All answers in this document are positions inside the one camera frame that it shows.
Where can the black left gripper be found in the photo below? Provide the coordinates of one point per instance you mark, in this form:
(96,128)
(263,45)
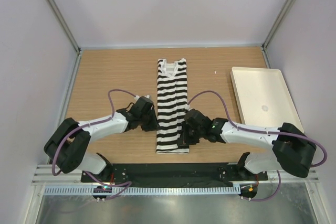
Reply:
(154,124)

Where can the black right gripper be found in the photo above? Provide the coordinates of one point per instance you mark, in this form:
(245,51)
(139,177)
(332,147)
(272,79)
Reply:
(184,139)

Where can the black white striped tank top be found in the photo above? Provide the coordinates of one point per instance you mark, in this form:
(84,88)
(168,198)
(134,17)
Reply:
(171,105)

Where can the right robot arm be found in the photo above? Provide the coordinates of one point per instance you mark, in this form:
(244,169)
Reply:
(286,147)

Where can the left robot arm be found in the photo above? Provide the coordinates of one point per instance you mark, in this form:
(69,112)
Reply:
(67,147)

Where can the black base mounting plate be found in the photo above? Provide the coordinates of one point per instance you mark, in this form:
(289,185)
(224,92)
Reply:
(184,175)

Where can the right black controller puck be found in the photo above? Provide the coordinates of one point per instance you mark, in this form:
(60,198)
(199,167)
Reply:
(248,192)

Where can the black controller puck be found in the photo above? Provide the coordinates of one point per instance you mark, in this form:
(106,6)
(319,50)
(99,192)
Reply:
(101,192)
(248,192)

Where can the cream plastic tray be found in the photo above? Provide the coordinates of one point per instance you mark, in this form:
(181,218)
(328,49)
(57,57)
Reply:
(263,98)

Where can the left black controller puck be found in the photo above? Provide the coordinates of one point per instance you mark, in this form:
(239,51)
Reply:
(101,192)

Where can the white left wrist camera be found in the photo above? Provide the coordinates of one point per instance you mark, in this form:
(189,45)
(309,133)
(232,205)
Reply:
(142,96)

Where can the slotted cable duct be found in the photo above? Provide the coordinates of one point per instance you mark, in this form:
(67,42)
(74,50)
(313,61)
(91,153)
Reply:
(86,190)

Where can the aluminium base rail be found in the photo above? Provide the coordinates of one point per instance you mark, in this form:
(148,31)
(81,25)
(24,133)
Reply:
(44,176)

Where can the left aluminium frame post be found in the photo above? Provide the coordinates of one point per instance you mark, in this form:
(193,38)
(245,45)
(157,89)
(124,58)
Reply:
(60,19)

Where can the aluminium frame post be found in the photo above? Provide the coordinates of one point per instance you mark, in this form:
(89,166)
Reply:
(278,21)
(60,19)

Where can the right aluminium frame post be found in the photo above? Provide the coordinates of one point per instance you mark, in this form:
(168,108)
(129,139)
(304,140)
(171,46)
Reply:
(278,21)

